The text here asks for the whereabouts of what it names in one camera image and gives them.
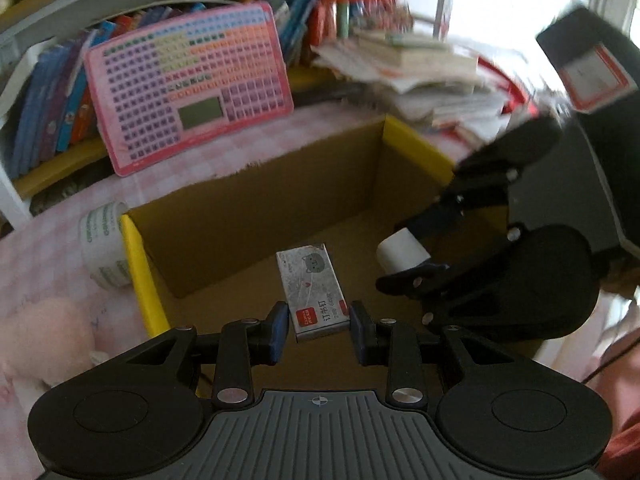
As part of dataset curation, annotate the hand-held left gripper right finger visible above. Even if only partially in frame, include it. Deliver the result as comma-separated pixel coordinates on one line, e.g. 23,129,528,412
349,301,522,409

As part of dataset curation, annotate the pink plush toy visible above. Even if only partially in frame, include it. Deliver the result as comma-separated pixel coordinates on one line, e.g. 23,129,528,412
0,296,101,391

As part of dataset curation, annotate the pink learning tablet toy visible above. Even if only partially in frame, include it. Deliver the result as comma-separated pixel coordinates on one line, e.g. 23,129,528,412
82,1,295,178

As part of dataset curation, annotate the grey staple box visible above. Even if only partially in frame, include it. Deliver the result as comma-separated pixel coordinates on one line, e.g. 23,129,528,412
276,243,352,344

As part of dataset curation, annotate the white metal bookshelf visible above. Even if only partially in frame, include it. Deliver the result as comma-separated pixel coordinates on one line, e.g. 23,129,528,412
0,0,461,231

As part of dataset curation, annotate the stack of papers and books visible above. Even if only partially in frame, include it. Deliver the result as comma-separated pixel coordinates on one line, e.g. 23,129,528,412
310,29,506,136

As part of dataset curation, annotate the row of children's books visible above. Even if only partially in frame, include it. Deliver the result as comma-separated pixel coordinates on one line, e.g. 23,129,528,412
7,0,321,181

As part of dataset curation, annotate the yellow cardboard box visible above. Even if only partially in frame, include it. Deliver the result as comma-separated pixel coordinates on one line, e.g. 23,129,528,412
120,114,511,396

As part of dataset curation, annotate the clear tape roll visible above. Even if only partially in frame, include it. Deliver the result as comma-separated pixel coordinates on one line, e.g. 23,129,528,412
79,201,133,289

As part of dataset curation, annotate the person's pink garment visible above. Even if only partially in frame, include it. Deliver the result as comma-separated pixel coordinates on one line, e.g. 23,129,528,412
582,280,640,480

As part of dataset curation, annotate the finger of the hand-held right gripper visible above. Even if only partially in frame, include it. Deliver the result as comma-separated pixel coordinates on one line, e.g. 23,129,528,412
375,224,527,306
394,117,564,247

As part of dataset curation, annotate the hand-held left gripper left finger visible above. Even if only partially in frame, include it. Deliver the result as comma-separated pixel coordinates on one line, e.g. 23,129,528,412
122,301,292,409

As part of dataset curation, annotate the pink checked tablecloth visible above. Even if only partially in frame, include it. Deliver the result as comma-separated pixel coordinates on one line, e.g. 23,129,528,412
0,95,481,401

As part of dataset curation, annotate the white paper roll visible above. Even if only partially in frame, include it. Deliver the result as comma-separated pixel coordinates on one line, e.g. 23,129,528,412
377,227,431,274

